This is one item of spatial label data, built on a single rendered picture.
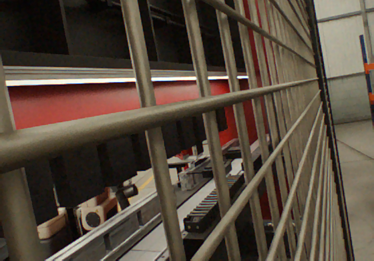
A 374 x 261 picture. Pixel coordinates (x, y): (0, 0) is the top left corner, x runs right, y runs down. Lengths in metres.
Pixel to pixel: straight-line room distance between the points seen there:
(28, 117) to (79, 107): 0.20
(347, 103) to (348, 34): 1.85
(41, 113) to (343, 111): 8.77
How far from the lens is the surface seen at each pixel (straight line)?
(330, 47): 9.26
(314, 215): 0.26
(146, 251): 0.88
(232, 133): 2.70
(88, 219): 2.13
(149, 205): 1.36
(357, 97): 9.40
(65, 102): 1.02
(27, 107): 0.94
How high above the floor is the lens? 1.35
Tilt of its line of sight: 3 degrees down
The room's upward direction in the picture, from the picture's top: 10 degrees counter-clockwise
